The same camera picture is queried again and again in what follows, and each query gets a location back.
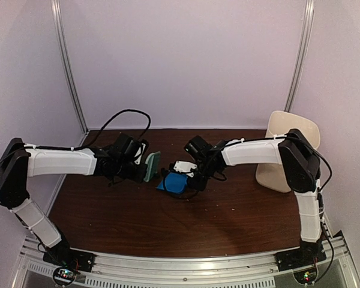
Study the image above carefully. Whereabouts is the green hand brush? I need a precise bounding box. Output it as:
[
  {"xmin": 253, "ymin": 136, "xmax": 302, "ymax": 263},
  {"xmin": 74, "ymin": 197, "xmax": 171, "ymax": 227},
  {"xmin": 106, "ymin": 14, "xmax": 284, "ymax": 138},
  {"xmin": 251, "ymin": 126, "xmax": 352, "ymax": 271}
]
[{"xmin": 143, "ymin": 151, "xmax": 161, "ymax": 182}]

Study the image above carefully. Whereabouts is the blue plastic dustpan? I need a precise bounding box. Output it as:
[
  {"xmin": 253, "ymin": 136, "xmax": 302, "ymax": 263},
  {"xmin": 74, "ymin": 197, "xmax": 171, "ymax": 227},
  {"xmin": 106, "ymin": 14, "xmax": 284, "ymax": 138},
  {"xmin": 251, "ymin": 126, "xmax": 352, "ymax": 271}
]
[{"xmin": 157, "ymin": 172, "xmax": 188, "ymax": 195}]

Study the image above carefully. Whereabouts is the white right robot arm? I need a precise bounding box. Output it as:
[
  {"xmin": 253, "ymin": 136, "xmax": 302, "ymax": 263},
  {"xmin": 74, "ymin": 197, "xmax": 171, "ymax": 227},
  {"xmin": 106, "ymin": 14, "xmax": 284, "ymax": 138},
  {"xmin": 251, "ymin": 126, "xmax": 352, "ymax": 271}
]
[{"xmin": 175, "ymin": 129, "xmax": 324, "ymax": 265}]

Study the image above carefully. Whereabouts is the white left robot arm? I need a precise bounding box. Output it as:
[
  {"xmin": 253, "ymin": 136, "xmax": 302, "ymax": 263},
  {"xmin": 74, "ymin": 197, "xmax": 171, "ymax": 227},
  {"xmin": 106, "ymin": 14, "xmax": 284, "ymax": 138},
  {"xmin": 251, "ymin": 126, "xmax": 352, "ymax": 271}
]
[{"xmin": 0, "ymin": 133, "xmax": 149, "ymax": 266}]

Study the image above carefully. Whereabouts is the beige plastic waste bin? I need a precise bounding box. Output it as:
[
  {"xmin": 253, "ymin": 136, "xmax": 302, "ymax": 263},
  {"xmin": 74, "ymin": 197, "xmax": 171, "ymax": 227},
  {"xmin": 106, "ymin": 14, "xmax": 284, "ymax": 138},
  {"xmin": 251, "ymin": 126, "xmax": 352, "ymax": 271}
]
[{"xmin": 255, "ymin": 110, "xmax": 321, "ymax": 193}]

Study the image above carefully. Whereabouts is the left circuit board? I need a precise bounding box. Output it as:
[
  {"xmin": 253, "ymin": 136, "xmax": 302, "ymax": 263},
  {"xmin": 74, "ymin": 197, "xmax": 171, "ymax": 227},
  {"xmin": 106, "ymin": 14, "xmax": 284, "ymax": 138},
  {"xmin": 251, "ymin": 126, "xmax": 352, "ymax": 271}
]
[{"xmin": 52, "ymin": 267, "xmax": 76, "ymax": 286}]

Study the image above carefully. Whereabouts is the circuit board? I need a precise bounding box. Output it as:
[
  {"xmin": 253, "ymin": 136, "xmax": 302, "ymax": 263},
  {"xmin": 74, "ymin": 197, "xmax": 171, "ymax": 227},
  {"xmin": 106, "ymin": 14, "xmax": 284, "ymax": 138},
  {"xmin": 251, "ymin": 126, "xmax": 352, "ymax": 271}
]
[
  {"xmin": 52, "ymin": 267, "xmax": 76, "ymax": 286},
  {"xmin": 293, "ymin": 269, "xmax": 318, "ymax": 285}
]

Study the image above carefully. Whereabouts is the right circuit board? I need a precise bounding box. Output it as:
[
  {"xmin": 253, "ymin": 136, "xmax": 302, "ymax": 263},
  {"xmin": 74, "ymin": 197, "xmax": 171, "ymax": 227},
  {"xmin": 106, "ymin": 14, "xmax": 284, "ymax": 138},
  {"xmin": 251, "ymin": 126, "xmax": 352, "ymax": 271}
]
[{"xmin": 293, "ymin": 269, "xmax": 318, "ymax": 285}]

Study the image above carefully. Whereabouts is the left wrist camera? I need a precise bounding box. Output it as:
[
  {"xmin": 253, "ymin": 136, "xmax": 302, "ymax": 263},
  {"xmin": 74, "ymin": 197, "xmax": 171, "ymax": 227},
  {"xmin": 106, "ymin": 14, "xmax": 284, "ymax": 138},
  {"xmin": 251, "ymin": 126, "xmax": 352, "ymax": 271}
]
[{"xmin": 134, "ymin": 140, "xmax": 148, "ymax": 165}]

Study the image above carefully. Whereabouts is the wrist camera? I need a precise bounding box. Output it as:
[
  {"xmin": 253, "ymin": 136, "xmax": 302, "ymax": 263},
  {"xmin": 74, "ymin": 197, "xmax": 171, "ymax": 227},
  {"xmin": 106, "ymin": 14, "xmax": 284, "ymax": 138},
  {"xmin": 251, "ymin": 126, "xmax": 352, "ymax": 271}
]
[
  {"xmin": 134, "ymin": 140, "xmax": 148, "ymax": 165},
  {"xmin": 170, "ymin": 160, "xmax": 197, "ymax": 176}
]

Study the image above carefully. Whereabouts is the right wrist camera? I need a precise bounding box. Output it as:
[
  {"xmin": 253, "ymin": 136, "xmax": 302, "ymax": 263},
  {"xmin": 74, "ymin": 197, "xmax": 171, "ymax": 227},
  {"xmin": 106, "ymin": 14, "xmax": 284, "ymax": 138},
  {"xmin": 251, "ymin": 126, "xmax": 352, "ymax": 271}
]
[{"xmin": 170, "ymin": 160, "xmax": 197, "ymax": 176}]

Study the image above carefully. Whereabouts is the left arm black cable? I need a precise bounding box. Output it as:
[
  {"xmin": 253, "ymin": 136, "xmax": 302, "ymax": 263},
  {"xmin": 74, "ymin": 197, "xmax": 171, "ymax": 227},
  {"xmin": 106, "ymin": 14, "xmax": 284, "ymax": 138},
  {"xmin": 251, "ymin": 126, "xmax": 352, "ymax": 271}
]
[{"xmin": 0, "ymin": 109, "xmax": 152, "ymax": 211}]

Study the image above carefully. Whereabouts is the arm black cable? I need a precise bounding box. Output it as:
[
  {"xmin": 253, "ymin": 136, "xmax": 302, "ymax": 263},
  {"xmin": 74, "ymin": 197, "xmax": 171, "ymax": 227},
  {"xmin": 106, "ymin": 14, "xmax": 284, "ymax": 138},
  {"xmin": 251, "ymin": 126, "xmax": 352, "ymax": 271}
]
[
  {"xmin": 161, "ymin": 136, "xmax": 335, "ymax": 283},
  {"xmin": 0, "ymin": 109, "xmax": 152, "ymax": 211}
]

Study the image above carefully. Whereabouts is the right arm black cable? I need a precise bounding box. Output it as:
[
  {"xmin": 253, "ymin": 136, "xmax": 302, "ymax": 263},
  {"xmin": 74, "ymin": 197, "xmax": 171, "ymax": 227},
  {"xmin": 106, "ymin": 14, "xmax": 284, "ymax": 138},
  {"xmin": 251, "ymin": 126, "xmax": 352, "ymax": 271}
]
[{"xmin": 161, "ymin": 136, "xmax": 335, "ymax": 283}]

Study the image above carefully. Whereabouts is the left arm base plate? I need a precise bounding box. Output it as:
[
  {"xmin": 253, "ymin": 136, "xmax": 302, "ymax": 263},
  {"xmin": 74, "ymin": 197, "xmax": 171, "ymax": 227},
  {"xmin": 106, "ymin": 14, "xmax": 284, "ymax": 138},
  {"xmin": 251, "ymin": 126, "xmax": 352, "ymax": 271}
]
[{"xmin": 43, "ymin": 248, "xmax": 95, "ymax": 272}]

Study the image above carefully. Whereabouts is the aluminium front rail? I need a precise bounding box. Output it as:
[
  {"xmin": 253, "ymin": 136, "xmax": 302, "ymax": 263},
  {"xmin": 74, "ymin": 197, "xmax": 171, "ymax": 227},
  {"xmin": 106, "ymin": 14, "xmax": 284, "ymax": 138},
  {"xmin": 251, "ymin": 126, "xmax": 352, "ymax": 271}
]
[{"xmin": 11, "ymin": 230, "xmax": 360, "ymax": 288}]

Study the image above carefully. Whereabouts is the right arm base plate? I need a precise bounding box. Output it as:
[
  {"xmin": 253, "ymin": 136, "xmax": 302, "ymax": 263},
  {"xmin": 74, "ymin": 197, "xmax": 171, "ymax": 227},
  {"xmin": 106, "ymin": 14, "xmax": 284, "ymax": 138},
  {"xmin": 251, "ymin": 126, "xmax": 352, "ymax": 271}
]
[{"xmin": 275, "ymin": 245, "xmax": 326, "ymax": 271}]

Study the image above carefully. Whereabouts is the left aluminium frame post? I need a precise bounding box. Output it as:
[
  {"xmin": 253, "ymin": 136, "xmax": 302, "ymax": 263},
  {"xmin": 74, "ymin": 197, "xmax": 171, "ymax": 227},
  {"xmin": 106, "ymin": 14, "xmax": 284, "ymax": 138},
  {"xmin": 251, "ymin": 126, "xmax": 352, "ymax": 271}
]
[{"xmin": 50, "ymin": 0, "xmax": 89, "ymax": 134}]

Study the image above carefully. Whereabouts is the aluminium frame post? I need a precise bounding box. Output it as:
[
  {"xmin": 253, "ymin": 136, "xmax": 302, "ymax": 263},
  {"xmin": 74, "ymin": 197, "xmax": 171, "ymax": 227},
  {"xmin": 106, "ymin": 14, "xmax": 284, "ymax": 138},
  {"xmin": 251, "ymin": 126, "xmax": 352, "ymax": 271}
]
[
  {"xmin": 50, "ymin": 0, "xmax": 89, "ymax": 134},
  {"xmin": 284, "ymin": 0, "xmax": 314, "ymax": 112}
]

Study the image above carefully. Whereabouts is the right aluminium frame post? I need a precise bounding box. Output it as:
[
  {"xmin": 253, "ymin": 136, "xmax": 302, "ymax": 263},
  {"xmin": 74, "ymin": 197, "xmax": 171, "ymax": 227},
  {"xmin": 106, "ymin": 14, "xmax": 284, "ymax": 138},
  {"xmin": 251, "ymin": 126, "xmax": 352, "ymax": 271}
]
[{"xmin": 284, "ymin": 0, "xmax": 314, "ymax": 112}]

